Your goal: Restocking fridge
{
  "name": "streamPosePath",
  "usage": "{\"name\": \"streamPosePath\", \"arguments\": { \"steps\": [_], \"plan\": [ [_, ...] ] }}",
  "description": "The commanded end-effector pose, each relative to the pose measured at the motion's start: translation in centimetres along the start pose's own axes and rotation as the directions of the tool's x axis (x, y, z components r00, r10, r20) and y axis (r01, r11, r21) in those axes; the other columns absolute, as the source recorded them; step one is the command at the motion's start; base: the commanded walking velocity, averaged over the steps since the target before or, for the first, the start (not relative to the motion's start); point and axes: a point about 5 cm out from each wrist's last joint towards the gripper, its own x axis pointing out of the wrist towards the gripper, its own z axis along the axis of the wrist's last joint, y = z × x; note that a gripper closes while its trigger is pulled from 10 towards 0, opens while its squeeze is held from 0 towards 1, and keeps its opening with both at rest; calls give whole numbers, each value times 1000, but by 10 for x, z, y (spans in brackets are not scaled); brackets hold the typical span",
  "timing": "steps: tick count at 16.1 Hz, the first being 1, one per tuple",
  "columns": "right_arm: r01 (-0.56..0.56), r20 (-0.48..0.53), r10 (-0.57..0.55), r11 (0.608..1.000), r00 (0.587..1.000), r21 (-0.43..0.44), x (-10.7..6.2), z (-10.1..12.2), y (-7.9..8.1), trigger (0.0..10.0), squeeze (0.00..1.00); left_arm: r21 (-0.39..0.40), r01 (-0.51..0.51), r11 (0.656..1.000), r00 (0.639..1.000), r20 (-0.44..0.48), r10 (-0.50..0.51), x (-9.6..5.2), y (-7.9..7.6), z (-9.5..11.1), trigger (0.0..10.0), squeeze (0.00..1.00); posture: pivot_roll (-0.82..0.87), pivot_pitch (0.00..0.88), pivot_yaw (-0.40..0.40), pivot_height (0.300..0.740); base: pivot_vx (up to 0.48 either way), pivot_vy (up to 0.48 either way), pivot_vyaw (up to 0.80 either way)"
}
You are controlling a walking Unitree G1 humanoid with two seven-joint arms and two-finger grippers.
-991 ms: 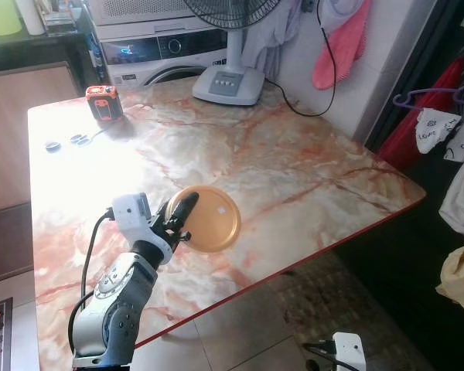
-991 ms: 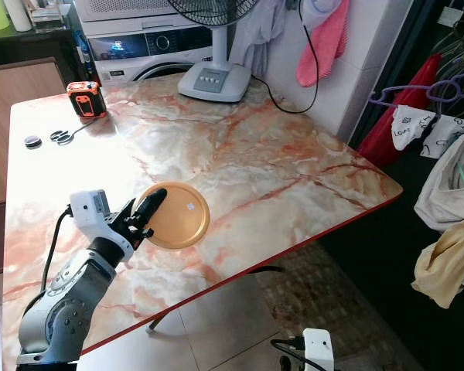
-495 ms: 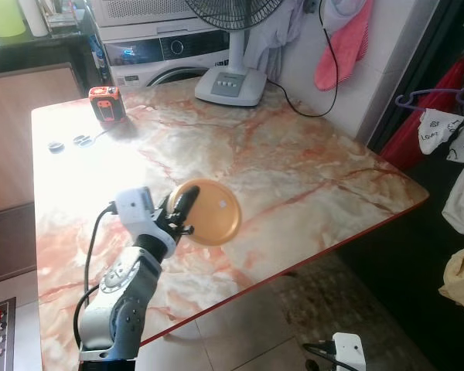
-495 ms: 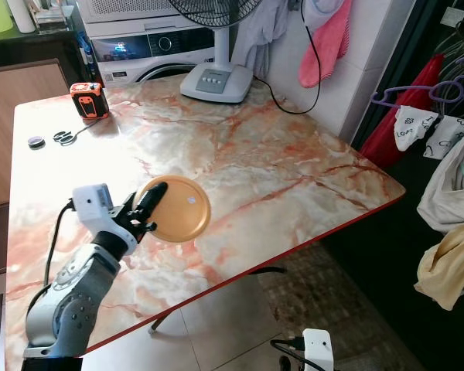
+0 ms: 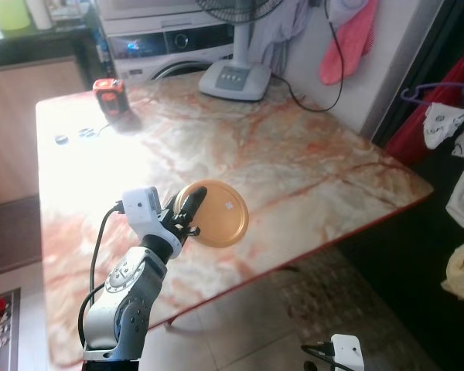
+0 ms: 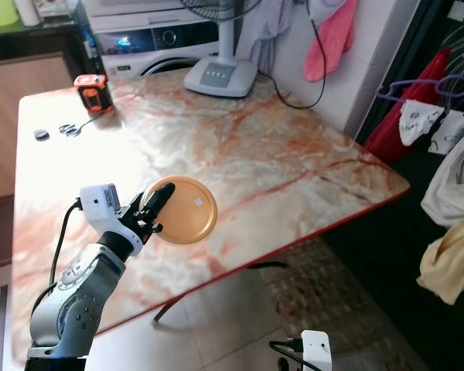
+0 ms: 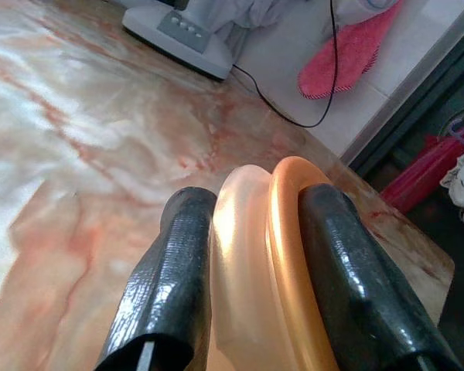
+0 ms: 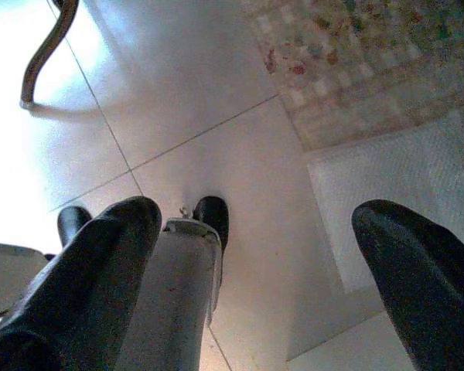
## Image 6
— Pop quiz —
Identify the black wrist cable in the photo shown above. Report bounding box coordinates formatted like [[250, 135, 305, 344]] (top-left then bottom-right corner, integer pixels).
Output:
[[40, 197, 84, 310], [267, 340, 306, 371]]

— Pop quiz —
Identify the white plastic bottle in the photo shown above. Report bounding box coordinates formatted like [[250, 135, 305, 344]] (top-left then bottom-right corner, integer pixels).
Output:
[[14, 0, 41, 26]]

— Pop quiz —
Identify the purple clothes hanger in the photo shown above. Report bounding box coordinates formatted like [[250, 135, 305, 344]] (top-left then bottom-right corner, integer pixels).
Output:
[[377, 66, 464, 105]]

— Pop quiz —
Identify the pink hanging cloth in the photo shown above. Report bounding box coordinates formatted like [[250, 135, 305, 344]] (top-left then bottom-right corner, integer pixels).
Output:
[[303, 0, 358, 83]]

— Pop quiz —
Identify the grey hanging cloth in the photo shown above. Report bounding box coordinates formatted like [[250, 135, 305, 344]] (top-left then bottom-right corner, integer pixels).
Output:
[[236, 0, 302, 70]]

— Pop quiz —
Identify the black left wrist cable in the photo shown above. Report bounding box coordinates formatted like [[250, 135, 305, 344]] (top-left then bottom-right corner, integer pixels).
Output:
[[40, 197, 84, 310]]

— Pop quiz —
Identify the red bag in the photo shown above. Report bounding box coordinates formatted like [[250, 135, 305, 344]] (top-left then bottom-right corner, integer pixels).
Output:
[[363, 46, 457, 165]]

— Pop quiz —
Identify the wooden cabinet black top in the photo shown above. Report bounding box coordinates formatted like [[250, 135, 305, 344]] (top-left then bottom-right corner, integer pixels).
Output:
[[0, 23, 86, 202]]

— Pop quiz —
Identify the orange black tape measure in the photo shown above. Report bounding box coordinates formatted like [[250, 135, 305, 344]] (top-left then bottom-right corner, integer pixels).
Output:
[[73, 74, 113, 115]]

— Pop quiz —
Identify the white cloth bundle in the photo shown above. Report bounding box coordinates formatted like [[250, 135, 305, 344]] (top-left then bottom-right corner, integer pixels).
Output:
[[420, 128, 464, 229]]

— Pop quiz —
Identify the white printed cloth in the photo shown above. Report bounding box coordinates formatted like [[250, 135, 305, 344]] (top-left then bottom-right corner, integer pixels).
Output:
[[398, 99, 445, 148], [429, 111, 464, 155]]

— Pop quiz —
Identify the white standing fan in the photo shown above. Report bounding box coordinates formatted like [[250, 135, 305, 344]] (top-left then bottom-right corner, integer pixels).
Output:
[[178, 0, 268, 99]]

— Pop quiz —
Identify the dark curved table leg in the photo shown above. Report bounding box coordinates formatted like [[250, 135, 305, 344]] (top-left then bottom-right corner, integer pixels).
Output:
[[153, 288, 190, 325]]

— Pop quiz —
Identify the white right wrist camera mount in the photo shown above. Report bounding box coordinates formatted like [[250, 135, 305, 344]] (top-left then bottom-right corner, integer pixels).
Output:
[[299, 330, 333, 371]]

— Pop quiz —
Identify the white front-load washing machine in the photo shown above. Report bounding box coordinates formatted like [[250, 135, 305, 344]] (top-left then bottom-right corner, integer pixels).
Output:
[[81, 0, 229, 78]]

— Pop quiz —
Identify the green plastic cup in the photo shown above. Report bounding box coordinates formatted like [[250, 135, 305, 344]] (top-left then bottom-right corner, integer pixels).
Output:
[[0, 0, 20, 28]]

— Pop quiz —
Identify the black fan power cable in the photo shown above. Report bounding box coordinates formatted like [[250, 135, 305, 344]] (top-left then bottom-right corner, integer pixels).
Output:
[[255, 0, 329, 111]]

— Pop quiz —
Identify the brown patterned floor mat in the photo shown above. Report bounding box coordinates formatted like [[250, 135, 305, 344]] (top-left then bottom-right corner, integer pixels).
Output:
[[251, 236, 430, 371]]

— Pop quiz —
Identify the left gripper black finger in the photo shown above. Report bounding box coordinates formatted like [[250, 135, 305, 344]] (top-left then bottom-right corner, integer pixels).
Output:
[[142, 182, 177, 226]]

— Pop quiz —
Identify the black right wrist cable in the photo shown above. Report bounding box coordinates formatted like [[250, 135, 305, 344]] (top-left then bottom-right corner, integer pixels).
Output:
[[267, 340, 306, 371]]

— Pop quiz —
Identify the yellow cloth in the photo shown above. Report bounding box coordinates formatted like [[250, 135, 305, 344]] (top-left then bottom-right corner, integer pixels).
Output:
[[416, 215, 464, 306]]

